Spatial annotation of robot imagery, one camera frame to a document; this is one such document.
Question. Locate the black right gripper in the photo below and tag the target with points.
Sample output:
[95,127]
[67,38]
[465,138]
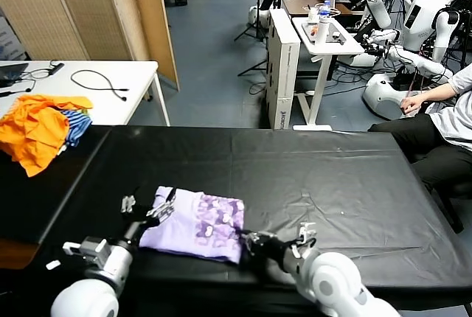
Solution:
[274,250]

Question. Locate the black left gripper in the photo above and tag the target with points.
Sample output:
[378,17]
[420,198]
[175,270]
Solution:
[138,221]

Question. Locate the lavender t-shirt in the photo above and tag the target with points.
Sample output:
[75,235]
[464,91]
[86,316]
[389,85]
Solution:
[191,225]

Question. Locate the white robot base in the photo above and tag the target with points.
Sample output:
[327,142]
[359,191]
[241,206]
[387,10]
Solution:
[383,96]

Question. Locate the small white round robot base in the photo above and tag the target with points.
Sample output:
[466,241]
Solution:
[258,15]

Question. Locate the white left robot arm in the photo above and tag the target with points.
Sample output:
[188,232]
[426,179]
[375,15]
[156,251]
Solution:
[96,287]

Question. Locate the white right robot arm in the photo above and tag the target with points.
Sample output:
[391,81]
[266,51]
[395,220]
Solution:
[335,287]

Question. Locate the person's bare forearm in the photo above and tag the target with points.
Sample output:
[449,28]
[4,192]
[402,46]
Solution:
[439,93]

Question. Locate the person's bare hand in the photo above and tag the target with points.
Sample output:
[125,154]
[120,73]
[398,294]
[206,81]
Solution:
[412,104]

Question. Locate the black wrinkled table cover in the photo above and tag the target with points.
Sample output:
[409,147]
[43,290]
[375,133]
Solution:
[258,162]

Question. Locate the blue striped garment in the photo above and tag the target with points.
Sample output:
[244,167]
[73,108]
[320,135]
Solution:
[77,125]

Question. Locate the small white tag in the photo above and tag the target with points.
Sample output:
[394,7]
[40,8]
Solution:
[53,264]

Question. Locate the black glossy table cover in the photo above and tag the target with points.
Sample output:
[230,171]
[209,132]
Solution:
[37,202]

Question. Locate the white table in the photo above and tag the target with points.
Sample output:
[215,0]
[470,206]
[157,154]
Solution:
[121,77]

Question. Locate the orange garment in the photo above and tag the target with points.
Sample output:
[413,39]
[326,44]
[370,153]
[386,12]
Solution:
[33,132]

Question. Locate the black adapter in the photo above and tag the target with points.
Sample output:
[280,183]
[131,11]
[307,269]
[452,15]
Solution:
[56,68]

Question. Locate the tall white cardboard box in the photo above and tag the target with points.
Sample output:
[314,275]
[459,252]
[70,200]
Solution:
[282,73]

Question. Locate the white standing desk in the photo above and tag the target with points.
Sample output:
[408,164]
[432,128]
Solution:
[321,73]

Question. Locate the black laptop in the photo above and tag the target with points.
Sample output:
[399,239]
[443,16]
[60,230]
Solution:
[11,73]

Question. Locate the black trousers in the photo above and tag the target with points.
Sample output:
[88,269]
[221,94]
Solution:
[427,147]

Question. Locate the black chair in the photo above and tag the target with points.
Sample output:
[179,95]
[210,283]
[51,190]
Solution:
[453,206]

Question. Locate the black tripod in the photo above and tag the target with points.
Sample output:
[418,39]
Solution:
[254,26]

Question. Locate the wooden partition screen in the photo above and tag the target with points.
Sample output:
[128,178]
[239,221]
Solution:
[73,7]

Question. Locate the white tumbler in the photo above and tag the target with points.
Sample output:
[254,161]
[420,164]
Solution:
[321,35]

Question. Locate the grey tray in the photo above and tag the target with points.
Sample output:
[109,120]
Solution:
[337,33]

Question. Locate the white paper cup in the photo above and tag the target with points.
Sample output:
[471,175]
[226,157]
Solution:
[313,14]

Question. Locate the grey shirt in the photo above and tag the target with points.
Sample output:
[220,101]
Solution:
[455,118]

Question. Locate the clear water bottle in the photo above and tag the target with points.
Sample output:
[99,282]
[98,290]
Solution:
[324,9]

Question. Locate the white humanoid robot black shoulders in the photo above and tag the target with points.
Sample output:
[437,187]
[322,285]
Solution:
[420,18]

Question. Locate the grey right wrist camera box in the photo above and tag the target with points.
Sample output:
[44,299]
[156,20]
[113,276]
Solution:
[306,236]

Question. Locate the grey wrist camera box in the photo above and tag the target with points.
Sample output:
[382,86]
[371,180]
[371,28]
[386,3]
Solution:
[92,250]
[306,236]

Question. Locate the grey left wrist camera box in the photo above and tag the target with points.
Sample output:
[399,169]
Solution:
[92,250]

